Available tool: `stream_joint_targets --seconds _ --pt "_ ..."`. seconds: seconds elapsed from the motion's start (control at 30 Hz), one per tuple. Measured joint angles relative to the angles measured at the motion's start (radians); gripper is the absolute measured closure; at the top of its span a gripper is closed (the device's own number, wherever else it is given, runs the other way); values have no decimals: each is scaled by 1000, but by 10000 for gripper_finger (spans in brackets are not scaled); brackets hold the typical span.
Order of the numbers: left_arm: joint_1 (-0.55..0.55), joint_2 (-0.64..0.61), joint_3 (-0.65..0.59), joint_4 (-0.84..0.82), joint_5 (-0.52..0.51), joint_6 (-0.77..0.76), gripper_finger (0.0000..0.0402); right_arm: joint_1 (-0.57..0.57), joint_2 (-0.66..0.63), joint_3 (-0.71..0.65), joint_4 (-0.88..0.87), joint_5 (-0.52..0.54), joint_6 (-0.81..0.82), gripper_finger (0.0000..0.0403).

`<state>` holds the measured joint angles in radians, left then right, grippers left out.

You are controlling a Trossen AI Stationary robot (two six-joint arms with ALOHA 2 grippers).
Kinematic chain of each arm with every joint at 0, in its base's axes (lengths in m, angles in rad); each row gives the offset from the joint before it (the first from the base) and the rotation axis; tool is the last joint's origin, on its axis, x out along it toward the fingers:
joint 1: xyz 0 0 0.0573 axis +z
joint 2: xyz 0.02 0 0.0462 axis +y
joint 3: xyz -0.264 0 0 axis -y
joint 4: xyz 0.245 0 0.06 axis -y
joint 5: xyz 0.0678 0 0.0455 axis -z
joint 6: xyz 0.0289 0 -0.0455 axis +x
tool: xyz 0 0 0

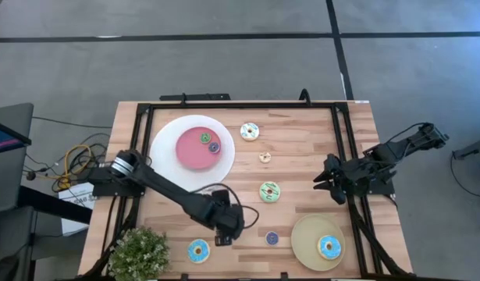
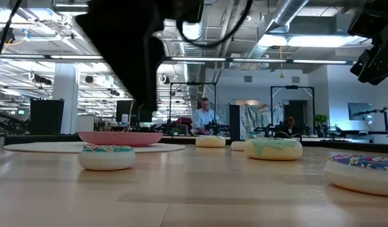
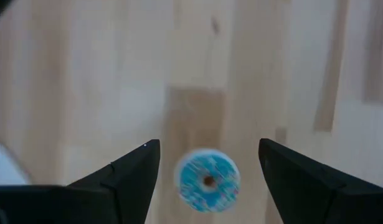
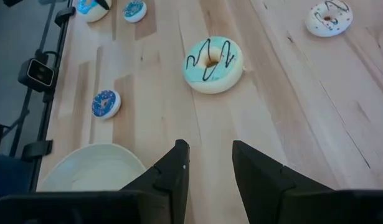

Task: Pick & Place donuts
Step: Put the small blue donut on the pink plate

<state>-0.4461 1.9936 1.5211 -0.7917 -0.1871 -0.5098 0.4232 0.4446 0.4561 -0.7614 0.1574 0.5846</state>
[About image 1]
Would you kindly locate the blue frosted donut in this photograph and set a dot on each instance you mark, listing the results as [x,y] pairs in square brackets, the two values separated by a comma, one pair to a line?
[322,247]
[191,251]

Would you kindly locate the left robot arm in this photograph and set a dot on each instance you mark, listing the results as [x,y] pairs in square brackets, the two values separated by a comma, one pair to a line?
[165,187]

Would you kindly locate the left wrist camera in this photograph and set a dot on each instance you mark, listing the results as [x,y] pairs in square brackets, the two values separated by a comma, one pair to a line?
[221,197]

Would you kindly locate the white pink plate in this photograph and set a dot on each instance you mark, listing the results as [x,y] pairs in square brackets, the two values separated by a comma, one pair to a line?
[165,164]

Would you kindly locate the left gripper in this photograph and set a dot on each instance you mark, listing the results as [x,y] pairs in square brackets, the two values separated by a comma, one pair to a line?
[228,220]

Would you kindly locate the small green donut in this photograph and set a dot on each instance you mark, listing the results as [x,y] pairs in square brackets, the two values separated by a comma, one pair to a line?
[202,137]

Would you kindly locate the black frame clamp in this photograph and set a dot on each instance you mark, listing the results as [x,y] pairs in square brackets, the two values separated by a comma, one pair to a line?
[284,276]

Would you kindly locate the grey stand leg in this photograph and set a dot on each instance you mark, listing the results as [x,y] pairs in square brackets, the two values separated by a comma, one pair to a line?
[475,149]

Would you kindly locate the small purple sprinkled donut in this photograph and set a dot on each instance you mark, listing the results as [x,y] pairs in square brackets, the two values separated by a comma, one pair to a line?
[210,147]
[268,238]

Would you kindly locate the mint green donut dark drizzle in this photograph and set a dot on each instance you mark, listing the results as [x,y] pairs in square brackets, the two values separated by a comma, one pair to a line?
[263,192]

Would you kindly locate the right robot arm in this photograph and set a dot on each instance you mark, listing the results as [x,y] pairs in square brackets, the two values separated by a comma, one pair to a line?
[384,154]

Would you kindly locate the black aluminium table frame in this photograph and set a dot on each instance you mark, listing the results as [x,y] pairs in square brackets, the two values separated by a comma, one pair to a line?
[243,105]

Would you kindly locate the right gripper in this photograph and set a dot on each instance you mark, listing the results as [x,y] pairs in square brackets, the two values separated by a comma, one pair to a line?
[343,175]

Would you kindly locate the pale yellow plate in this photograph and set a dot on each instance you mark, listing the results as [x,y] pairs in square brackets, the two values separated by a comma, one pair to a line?
[304,242]

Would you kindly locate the white donut blue drizzle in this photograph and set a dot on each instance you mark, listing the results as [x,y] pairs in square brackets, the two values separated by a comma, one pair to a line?
[244,132]

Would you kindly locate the black power strip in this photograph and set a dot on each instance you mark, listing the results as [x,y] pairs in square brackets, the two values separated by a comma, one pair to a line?
[194,97]

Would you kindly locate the small white donut chocolate drizzle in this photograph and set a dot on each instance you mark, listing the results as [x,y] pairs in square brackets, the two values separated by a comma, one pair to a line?
[262,157]

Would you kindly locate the white cardboard box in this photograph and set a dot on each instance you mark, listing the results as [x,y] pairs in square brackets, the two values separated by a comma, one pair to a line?
[73,197]

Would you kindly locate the green artificial plant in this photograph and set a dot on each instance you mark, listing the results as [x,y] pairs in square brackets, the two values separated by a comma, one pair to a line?
[138,253]

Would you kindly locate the tilted computer monitor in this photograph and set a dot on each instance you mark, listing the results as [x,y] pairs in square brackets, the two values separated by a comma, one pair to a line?
[1,140]

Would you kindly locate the grey desk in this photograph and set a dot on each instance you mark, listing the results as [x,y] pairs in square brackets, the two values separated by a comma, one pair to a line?
[9,175]

